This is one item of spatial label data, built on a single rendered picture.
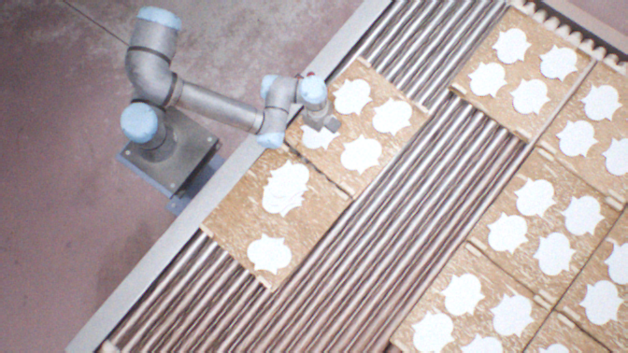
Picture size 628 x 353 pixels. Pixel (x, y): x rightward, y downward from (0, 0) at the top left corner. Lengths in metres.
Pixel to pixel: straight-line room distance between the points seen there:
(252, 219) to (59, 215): 1.51
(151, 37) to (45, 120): 1.97
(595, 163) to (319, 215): 0.96
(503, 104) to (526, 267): 0.58
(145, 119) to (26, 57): 1.84
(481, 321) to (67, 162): 2.28
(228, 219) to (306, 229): 0.27
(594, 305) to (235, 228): 1.21
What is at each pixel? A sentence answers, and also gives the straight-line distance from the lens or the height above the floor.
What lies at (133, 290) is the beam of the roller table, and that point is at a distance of 2.14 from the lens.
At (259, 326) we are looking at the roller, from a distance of 2.02.
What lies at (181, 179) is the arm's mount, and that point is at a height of 0.95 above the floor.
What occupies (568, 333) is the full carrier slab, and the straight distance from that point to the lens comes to 2.10.
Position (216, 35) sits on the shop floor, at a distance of 3.39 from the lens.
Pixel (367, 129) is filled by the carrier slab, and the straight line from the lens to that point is 2.10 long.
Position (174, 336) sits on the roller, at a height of 0.92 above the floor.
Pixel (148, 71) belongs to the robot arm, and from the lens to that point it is 1.59.
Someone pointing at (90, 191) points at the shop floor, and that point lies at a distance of 3.29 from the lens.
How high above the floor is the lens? 2.92
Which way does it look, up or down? 75 degrees down
